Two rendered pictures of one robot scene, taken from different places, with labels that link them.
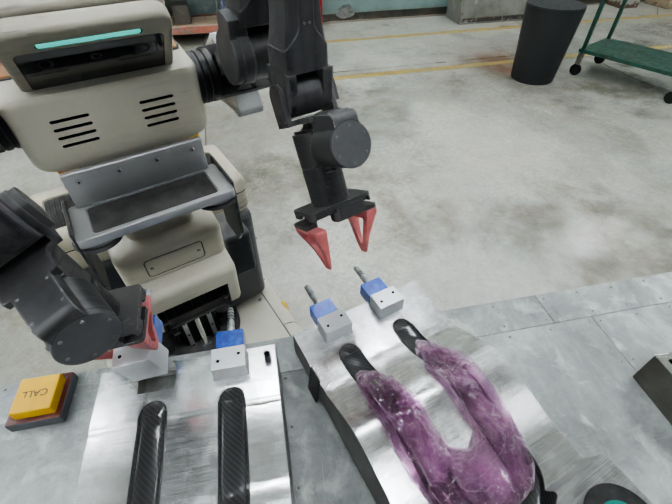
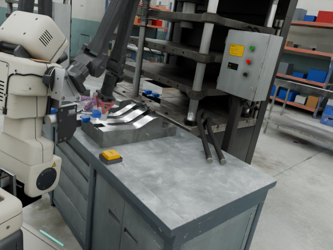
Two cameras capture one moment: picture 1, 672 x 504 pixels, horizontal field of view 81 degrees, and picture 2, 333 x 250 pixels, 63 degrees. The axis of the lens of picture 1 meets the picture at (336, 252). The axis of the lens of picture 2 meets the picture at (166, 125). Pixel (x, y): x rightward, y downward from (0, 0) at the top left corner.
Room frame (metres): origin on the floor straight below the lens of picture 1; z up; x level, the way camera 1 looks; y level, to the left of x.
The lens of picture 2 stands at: (0.67, 1.56, 1.41)
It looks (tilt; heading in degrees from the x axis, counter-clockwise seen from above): 19 degrees down; 239
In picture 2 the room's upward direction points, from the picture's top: 9 degrees clockwise
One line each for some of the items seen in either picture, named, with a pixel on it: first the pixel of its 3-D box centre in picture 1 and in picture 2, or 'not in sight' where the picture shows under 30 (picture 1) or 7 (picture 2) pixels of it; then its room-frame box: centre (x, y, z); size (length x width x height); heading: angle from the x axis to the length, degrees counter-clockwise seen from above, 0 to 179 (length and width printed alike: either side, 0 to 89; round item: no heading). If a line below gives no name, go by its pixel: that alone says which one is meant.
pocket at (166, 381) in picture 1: (161, 382); (99, 128); (0.29, 0.27, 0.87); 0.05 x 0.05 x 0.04; 11
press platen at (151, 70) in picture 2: not in sight; (179, 82); (-0.68, -0.57, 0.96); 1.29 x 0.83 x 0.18; 101
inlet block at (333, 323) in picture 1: (322, 310); not in sight; (0.44, 0.02, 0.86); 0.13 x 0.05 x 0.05; 29
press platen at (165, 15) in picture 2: not in sight; (188, 27); (-0.67, -0.57, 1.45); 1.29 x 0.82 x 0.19; 101
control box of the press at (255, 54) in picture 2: not in sight; (228, 140); (-0.65, 0.24, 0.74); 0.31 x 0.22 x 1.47; 101
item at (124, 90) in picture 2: not in sight; (174, 102); (-0.67, -0.58, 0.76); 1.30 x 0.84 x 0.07; 101
